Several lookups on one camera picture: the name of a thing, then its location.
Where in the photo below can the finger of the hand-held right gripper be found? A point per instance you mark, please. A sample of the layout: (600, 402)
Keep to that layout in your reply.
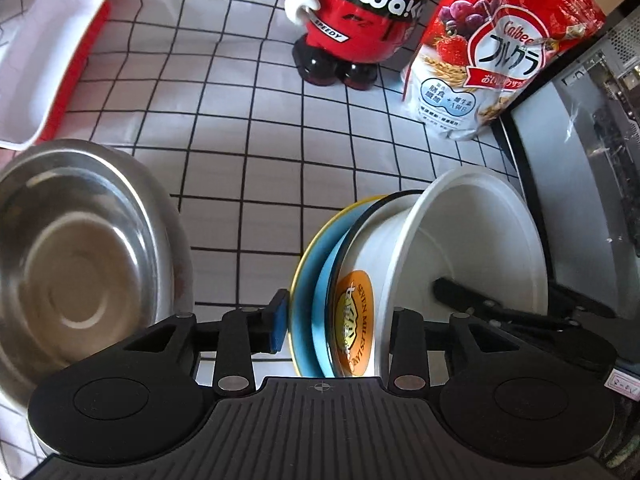
(585, 307)
(460, 295)

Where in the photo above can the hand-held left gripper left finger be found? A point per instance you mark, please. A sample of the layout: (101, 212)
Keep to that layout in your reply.
(278, 325)

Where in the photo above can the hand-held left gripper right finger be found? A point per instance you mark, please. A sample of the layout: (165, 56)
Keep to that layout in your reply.
(407, 340)

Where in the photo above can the blue yellow-rimmed bowl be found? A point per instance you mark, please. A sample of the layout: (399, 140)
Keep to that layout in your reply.
(300, 310)

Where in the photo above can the blue ceramic bowl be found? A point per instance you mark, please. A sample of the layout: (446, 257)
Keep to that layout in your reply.
(322, 320)

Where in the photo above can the white paper bowl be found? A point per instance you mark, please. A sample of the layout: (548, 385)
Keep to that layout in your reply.
(450, 240)

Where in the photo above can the stainless steel bowl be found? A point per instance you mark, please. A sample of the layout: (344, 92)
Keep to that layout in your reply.
(75, 270)

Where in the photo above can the red white rectangular tray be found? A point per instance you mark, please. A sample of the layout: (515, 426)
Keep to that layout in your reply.
(40, 70)

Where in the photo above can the white glass computer case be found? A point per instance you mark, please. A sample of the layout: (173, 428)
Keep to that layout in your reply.
(590, 160)

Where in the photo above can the white checkered tablecloth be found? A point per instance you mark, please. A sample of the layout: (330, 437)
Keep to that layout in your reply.
(225, 135)

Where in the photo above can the red cereal bag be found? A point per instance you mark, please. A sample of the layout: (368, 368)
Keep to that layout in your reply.
(500, 60)

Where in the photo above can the red black panda figurine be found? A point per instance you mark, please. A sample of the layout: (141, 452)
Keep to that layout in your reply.
(350, 15)

